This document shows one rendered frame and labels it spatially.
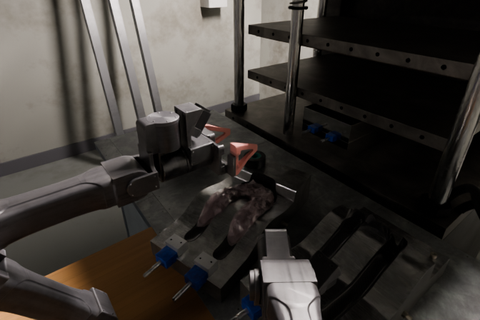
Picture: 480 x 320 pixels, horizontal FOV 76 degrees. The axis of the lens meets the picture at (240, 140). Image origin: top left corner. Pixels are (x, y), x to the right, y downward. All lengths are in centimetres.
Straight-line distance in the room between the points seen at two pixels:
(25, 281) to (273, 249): 39
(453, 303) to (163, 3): 307
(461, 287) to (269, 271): 72
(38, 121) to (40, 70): 45
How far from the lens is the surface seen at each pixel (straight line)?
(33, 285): 63
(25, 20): 303
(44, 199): 54
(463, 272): 111
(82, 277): 101
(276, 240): 52
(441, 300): 101
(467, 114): 112
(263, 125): 173
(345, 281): 83
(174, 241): 90
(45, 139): 327
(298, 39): 148
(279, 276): 42
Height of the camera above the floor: 152
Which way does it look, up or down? 28 degrees down
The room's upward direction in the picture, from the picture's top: straight up
